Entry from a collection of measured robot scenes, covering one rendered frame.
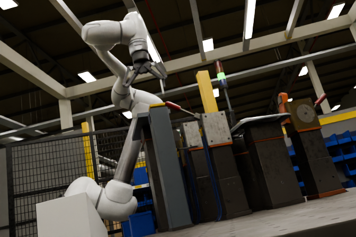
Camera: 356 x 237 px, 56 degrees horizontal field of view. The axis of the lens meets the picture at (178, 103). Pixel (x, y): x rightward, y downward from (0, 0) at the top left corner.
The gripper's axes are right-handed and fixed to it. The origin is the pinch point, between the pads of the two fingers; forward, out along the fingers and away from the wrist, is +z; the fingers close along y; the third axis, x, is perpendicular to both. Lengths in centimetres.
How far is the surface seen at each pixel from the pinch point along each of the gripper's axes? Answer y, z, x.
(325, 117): 191, -20, 220
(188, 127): 14.5, 17.3, 1.1
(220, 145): 21.1, 32.1, -23.6
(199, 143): 17.5, 24.8, 1.6
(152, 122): -0.1, 17.6, -17.2
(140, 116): -4.7, 11.0, -6.9
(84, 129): -79, -65, 235
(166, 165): 1.8, 34.3, -17.0
